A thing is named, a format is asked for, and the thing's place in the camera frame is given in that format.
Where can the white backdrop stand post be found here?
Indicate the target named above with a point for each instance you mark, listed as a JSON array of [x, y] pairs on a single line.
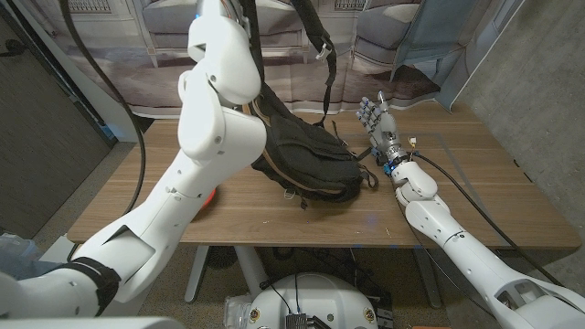
[[89, 93]]

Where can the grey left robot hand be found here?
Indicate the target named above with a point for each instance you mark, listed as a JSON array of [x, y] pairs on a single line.
[[221, 7]]

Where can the white floor platform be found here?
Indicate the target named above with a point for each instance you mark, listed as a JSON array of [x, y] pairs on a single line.
[[57, 247]]

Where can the black round fan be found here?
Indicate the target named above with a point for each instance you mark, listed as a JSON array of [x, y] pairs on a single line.
[[222, 257]]

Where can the yellow tape strip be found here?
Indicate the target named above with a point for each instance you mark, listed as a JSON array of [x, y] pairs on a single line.
[[412, 142]]

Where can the clear plastic package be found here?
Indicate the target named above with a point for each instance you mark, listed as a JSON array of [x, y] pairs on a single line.
[[235, 313]]

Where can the black backpack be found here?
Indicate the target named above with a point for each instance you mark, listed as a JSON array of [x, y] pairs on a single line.
[[311, 160]]

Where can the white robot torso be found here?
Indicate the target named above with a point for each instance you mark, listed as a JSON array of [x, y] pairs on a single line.
[[315, 301]]

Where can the red bowl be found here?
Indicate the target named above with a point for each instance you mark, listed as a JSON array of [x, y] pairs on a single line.
[[210, 198]]

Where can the silver heat sink module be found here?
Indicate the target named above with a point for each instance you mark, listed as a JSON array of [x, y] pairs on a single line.
[[296, 321]]

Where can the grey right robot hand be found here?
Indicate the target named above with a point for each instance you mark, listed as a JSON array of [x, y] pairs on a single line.
[[384, 130]]

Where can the printed room backdrop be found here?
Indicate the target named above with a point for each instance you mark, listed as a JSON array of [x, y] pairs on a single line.
[[297, 77]]

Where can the person's leg in jeans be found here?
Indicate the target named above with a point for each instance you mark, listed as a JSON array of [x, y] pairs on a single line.
[[18, 260]]

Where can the grey table leg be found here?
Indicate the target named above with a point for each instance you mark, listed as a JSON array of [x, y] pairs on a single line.
[[251, 269], [196, 274], [427, 279]]

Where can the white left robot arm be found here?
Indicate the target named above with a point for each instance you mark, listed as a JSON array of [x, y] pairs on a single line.
[[205, 137]]

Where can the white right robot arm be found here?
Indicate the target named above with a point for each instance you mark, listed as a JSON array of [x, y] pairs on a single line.
[[439, 224]]

